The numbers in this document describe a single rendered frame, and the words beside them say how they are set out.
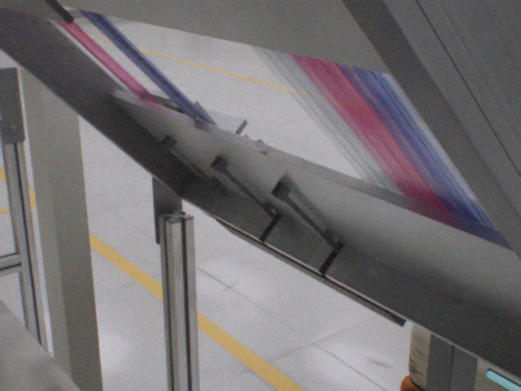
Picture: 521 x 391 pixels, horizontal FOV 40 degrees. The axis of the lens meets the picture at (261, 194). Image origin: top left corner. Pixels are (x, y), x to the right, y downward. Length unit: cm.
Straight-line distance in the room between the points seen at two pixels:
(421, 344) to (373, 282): 81
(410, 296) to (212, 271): 165
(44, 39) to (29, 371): 38
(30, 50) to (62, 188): 34
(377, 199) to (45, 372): 40
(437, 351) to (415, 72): 101
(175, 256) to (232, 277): 123
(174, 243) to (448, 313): 49
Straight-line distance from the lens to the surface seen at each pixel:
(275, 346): 196
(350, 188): 59
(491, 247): 52
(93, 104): 94
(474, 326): 71
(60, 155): 117
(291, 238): 86
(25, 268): 181
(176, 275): 110
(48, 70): 91
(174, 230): 107
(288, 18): 38
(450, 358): 122
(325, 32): 37
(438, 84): 25
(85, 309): 128
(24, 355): 83
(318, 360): 191
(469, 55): 26
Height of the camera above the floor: 105
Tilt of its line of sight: 21 degrees down
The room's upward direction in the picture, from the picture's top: straight up
